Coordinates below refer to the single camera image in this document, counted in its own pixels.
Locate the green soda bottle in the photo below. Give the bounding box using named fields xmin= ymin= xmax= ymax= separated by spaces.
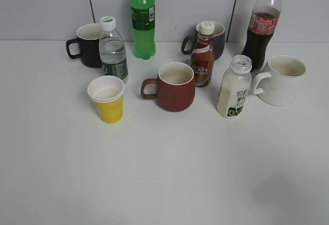
xmin=131 ymin=0 xmax=156 ymax=60

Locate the black ceramic mug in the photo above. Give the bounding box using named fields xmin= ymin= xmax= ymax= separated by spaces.
xmin=66 ymin=23 xmax=102 ymax=68

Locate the dark cola bottle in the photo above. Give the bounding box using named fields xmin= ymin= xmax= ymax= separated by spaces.
xmin=242 ymin=0 xmax=282 ymax=71

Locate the brown coffee drink bottle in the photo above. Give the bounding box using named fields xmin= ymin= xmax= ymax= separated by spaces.
xmin=191 ymin=21 xmax=214 ymax=87

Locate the dark grey ceramic mug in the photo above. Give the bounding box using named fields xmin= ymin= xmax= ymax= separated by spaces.
xmin=181 ymin=21 xmax=225 ymax=61

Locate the clear water bottle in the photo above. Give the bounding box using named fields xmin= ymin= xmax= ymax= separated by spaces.
xmin=99 ymin=16 xmax=129 ymax=84

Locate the yellow paper cup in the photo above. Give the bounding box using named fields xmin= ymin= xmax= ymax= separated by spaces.
xmin=87 ymin=76 xmax=124 ymax=124

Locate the red ceramic mug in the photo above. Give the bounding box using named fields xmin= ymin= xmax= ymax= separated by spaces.
xmin=140 ymin=62 xmax=195 ymax=112

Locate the white ceramic mug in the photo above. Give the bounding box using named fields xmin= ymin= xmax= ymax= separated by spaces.
xmin=250 ymin=55 xmax=306 ymax=107

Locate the white milk bottle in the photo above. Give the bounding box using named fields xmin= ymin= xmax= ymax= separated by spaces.
xmin=217 ymin=55 xmax=252 ymax=119

